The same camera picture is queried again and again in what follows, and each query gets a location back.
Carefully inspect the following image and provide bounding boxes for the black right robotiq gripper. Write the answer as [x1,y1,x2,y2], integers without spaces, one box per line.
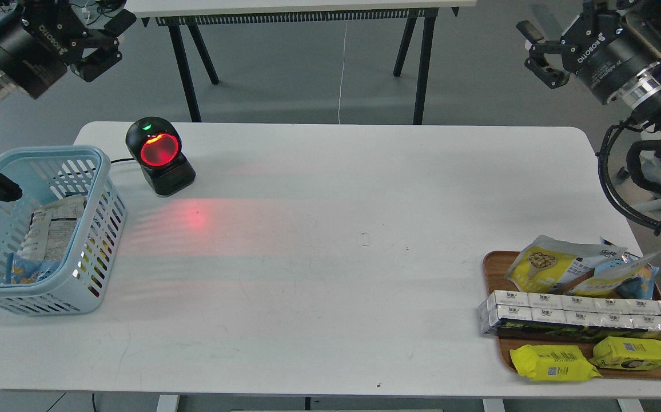
[516,9,661,105]

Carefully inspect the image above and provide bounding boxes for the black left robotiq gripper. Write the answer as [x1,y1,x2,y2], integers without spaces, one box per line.
[0,1,137,99]

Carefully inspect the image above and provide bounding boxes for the yellow white nut snack pouch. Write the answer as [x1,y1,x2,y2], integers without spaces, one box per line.
[505,235,627,293]

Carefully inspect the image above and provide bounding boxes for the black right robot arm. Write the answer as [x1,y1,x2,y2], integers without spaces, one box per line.
[516,1,661,129]

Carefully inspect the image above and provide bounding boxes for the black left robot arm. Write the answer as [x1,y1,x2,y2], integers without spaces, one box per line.
[0,1,137,102]

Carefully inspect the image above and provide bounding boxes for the white snack bag in basket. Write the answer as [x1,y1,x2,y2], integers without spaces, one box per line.
[17,195,86,262]

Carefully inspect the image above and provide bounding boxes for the light blue plastic basket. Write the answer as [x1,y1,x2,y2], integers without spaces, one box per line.
[0,145,128,316]

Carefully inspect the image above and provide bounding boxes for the yellow silver snack pouch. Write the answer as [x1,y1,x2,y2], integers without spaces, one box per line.
[564,251,660,298]

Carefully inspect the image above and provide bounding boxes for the blue snack bag in basket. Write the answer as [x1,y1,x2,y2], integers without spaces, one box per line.
[5,253,61,285]

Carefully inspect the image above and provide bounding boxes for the long silver boxed snack pack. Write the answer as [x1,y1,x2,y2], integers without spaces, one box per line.
[477,290,661,343]

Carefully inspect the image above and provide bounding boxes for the yellow snack pack left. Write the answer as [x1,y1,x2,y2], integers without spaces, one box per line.
[510,344,602,382]

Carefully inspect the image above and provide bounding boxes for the yellow snack pack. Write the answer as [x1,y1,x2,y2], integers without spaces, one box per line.
[510,344,602,382]
[589,336,661,371]

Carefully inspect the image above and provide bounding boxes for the yellow snack pack right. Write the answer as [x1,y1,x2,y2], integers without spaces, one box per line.
[589,336,661,371]

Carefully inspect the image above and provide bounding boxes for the background table with black legs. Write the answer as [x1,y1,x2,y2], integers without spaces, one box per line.
[126,1,475,125]

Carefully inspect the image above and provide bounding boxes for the black barcode scanner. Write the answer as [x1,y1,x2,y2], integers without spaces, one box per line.
[126,116,196,197]

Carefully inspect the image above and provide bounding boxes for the brown wooden tray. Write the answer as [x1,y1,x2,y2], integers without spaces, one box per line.
[483,251,661,380]

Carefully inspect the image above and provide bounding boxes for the white hanging cord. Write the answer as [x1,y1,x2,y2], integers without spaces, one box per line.
[337,17,348,124]

